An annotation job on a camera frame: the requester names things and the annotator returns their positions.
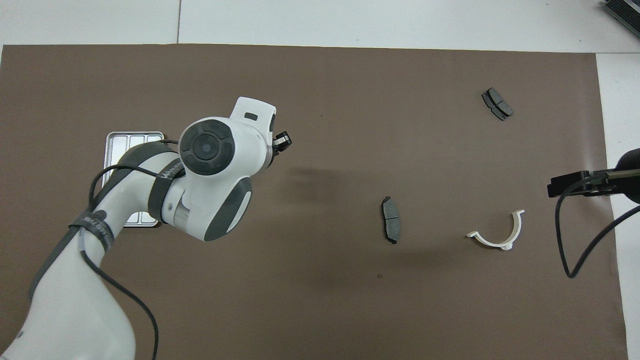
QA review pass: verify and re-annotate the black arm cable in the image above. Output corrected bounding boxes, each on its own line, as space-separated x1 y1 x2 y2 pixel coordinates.
80 140 181 360
555 177 640 279

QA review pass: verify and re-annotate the silver metal tray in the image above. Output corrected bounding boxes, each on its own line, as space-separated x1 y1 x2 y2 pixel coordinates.
102 131 166 228

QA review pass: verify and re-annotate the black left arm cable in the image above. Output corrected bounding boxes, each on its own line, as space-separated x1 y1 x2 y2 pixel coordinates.
80 140 181 360

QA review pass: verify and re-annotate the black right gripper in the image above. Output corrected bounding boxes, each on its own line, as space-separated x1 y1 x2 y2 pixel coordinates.
547 170 619 199

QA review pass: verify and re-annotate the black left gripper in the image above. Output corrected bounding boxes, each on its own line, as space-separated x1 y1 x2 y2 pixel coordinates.
272 130 293 153

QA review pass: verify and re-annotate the white curved plastic bracket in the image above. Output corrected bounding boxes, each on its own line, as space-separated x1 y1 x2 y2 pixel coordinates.
466 209 526 251

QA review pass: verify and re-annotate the grooved dark grey brake pad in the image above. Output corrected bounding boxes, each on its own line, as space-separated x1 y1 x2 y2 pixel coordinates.
481 87 514 122

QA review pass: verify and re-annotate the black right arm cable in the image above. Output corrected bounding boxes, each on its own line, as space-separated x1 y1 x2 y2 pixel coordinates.
555 177 640 279

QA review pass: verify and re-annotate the brown paper table mat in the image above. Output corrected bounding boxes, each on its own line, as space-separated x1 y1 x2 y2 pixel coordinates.
0 44 630 360

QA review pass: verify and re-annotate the dark ribbed panel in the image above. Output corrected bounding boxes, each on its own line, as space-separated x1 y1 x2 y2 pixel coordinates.
602 0 640 38

